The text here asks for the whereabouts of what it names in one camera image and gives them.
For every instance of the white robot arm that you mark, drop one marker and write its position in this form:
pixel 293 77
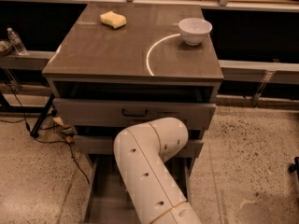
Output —
pixel 140 152

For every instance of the grey drawer cabinet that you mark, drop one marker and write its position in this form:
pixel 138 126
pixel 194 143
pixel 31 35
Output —
pixel 145 60

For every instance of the grey middle drawer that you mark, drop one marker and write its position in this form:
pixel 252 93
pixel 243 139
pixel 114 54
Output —
pixel 104 145

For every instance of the grey drawer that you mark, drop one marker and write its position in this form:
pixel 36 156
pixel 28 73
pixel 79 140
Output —
pixel 78 112
pixel 104 145
pixel 108 202

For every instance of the grey top drawer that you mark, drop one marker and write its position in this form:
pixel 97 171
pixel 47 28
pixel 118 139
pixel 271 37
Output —
pixel 78 112

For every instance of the grey bottom drawer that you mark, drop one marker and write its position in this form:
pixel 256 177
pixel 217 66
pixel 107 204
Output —
pixel 108 202

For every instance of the white bowl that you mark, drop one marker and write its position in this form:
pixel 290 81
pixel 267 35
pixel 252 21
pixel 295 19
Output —
pixel 194 30

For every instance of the yellow sponge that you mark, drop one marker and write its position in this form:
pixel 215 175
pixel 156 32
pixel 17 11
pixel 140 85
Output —
pixel 113 20

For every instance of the black table leg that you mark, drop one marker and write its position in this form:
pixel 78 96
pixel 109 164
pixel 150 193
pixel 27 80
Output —
pixel 43 114

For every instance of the clear plastic water bottle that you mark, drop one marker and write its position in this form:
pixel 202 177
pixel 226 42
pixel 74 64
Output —
pixel 16 41

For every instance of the dish on side shelf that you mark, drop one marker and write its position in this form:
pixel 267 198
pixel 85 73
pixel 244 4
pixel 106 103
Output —
pixel 5 47

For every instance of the black chair caster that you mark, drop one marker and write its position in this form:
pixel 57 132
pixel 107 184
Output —
pixel 294 167

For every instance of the grey side shelf rail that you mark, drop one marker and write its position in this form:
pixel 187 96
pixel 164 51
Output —
pixel 34 60

